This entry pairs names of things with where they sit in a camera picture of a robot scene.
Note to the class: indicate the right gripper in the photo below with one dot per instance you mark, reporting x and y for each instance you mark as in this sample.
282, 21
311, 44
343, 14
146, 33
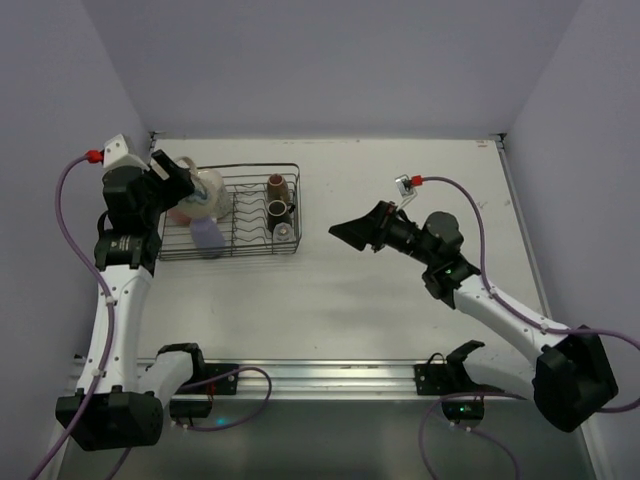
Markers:
381, 227

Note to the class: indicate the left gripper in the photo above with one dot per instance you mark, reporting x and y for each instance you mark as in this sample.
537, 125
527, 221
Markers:
170, 176

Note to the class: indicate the cream floral mug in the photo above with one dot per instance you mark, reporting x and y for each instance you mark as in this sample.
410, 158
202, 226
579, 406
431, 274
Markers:
201, 201

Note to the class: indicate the lilac plastic cup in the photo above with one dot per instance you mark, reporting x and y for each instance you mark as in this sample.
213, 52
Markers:
207, 237

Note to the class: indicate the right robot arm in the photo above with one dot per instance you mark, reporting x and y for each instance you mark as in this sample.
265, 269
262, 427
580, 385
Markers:
572, 376

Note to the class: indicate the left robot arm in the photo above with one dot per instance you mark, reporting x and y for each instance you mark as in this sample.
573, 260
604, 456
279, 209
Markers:
114, 405

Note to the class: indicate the pink plastic cup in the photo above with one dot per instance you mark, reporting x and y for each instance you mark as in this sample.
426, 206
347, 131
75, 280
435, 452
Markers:
180, 214

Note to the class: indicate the white patterned mug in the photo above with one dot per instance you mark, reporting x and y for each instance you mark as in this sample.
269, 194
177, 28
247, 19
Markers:
223, 201

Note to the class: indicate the small clear glass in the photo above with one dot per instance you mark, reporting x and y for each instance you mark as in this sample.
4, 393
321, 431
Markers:
283, 233

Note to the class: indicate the dark brown mug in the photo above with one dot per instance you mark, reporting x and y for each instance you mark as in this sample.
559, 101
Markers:
278, 212

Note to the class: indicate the brown ceramic cup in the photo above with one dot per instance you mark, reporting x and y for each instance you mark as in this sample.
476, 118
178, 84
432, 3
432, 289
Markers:
277, 188

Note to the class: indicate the right controller box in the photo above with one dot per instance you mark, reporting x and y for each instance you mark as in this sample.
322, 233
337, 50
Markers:
466, 414

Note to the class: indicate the controller box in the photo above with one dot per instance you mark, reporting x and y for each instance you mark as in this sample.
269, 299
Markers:
189, 409
466, 414

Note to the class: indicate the left controller box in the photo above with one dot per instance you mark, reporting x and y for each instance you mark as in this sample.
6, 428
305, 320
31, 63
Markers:
189, 409

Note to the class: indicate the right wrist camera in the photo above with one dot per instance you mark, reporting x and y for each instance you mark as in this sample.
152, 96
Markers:
407, 186

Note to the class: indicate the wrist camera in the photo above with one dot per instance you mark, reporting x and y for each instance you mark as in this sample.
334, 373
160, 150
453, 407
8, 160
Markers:
407, 186
116, 153

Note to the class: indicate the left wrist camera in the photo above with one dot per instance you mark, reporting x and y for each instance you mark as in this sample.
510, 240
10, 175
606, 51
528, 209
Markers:
116, 153

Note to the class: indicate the black wire dish rack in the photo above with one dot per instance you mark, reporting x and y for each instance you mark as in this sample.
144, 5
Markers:
245, 228

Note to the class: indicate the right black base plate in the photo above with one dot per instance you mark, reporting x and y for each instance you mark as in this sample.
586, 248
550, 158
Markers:
446, 374

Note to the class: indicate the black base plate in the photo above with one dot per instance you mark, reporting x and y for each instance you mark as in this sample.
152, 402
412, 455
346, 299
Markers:
226, 385
446, 374

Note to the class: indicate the aluminium mounting rail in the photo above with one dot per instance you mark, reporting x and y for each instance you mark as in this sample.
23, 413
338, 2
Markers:
346, 380

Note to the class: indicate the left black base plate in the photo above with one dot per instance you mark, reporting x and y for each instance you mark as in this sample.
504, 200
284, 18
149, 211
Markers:
226, 385

